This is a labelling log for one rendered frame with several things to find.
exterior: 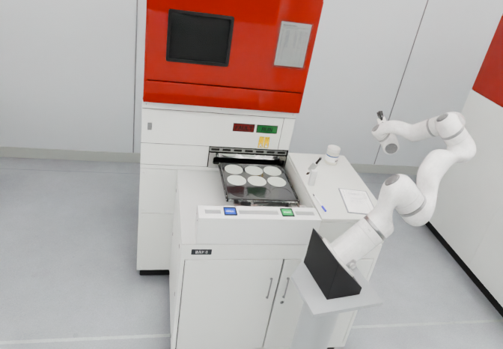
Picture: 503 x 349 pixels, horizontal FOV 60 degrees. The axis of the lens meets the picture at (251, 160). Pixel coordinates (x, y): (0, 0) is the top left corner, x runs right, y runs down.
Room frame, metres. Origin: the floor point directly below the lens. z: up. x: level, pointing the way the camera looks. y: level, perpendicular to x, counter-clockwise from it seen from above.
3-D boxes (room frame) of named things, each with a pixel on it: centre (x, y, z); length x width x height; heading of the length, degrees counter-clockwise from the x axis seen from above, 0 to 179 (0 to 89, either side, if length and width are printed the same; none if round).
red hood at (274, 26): (2.43, 0.28, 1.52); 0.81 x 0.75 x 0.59; 105
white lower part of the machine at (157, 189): (2.46, 0.28, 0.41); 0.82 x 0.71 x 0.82; 105
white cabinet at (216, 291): (1.88, -0.15, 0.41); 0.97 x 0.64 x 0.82; 105
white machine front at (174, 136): (2.13, 0.20, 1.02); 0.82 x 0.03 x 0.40; 105
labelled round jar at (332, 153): (2.19, -0.44, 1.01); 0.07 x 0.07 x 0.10
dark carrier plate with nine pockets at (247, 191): (1.96, -0.05, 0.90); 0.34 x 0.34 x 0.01; 15
